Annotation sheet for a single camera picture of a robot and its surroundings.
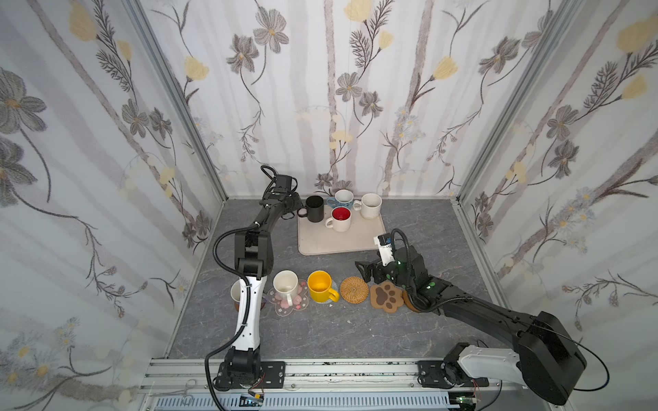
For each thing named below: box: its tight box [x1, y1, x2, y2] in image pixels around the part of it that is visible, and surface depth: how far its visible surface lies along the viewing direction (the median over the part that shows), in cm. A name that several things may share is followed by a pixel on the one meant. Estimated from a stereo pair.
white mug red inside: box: [324, 206, 353, 233], surface depth 109 cm
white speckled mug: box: [352, 192, 383, 220], surface depth 110 cm
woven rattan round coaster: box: [340, 275, 370, 305], surface depth 92 cm
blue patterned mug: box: [326, 189, 354, 210], surface depth 110 cm
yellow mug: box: [306, 269, 341, 303], surface depth 86 cm
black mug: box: [296, 195, 324, 223], surface depth 111 cm
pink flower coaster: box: [267, 279, 310, 317], surface depth 90 cm
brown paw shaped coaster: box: [370, 280, 404, 314], surface depth 91 cm
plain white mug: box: [272, 269, 300, 307], surface depth 86 cm
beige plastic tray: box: [297, 204, 386, 257], surface depth 109 cm
